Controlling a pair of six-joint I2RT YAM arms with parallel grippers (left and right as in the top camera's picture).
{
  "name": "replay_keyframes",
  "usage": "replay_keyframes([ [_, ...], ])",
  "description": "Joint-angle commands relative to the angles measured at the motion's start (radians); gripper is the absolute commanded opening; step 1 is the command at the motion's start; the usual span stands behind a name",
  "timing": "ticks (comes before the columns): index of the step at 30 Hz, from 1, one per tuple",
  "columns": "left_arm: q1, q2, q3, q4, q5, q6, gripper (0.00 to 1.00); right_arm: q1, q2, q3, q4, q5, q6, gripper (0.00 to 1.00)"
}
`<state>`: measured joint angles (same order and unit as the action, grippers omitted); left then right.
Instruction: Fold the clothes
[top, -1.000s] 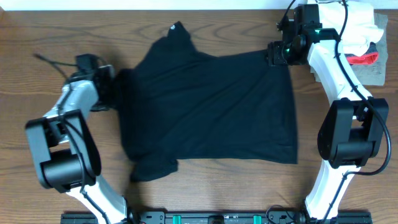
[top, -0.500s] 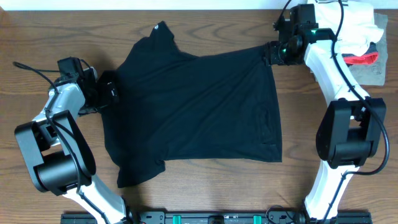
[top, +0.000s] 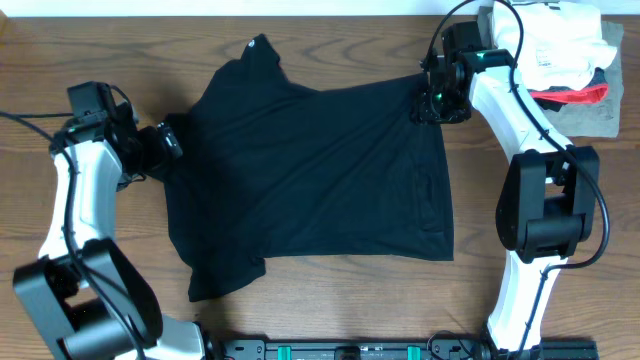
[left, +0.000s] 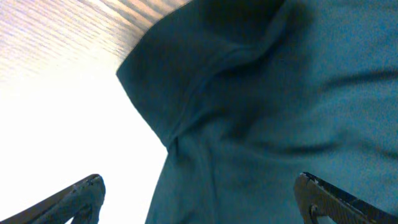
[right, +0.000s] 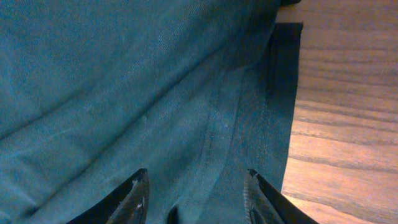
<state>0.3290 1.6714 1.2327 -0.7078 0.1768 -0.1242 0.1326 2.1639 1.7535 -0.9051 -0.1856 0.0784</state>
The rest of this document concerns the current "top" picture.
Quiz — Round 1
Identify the black t-shirt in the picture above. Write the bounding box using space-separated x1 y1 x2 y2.
158 35 454 302

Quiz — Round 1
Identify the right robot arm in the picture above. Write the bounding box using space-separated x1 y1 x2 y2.
416 21 602 359

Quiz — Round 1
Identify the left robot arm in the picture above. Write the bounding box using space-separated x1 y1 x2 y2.
12 81 215 359

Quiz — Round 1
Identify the red and black folded garment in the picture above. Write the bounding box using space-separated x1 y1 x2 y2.
529 68 609 112

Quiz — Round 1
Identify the white folded garment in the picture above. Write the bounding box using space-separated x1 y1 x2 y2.
490 1 617 91

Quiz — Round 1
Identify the grey folded garment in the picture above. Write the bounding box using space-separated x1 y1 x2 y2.
477 4 624 138

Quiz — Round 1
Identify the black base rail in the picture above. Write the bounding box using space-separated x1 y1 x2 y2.
204 331 600 360

